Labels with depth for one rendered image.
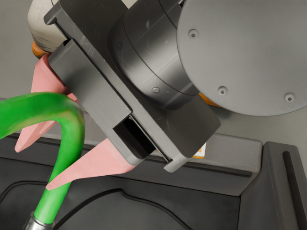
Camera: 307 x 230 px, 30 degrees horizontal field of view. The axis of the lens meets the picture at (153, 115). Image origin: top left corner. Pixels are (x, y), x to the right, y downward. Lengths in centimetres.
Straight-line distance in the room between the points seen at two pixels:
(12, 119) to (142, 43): 8
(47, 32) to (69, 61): 121
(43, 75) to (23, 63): 144
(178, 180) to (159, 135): 43
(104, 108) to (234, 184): 42
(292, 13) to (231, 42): 2
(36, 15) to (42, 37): 6
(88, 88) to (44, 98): 3
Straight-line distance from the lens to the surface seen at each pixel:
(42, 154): 71
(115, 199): 73
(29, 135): 33
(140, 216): 73
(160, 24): 27
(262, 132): 168
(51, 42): 153
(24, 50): 176
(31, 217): 39
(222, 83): 20
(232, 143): 64
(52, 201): 38
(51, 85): 30
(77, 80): 29
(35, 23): 149
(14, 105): 24
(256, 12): 19
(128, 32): 28
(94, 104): 29
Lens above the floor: 155
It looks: 70 degrees down
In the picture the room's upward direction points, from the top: 7 degrees clockwise
